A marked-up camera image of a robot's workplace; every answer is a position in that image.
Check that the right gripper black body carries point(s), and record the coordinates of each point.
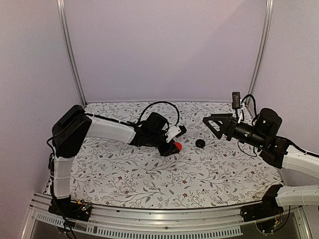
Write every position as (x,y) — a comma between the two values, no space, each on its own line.
(229,131)

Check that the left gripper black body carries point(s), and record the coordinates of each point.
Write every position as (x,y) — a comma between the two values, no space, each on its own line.
(163,150)

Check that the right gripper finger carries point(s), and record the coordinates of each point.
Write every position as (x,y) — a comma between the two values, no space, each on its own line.
(220,117)
(214,126)

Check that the red round charging case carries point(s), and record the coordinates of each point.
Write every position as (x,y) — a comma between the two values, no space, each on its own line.
(178,146)

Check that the black earbud charging case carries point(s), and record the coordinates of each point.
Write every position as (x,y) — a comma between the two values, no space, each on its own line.
(200,143)

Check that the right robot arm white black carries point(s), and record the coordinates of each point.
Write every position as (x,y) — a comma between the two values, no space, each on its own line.
(275,150)

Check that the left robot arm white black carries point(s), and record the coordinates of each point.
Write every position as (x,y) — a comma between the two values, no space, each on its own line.
(69,133)

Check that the floral patterned table mat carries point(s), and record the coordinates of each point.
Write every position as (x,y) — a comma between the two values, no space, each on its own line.
(223,173)

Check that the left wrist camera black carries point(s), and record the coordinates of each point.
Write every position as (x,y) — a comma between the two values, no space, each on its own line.
(175,131)

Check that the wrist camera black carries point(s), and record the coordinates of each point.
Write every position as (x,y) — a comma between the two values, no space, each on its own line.
(237,106)
(175,131)

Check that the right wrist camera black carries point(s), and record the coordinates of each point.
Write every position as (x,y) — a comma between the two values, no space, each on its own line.
(237,106)

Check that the aluminium rail base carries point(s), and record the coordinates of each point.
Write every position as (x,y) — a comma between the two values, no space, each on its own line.
(213,223)

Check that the aluminium frame post right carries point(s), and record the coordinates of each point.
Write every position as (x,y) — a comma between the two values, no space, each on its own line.
(262,45)

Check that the aluminium frame post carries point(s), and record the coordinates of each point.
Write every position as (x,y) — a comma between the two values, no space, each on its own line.
(262,45)
(69,50)

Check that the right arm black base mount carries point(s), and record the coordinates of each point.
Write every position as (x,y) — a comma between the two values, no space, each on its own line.
(268,207)

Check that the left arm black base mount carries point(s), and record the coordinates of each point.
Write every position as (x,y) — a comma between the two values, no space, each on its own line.
(78,210)

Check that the aluminium frame post left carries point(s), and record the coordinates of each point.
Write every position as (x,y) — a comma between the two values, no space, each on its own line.
(69,50)

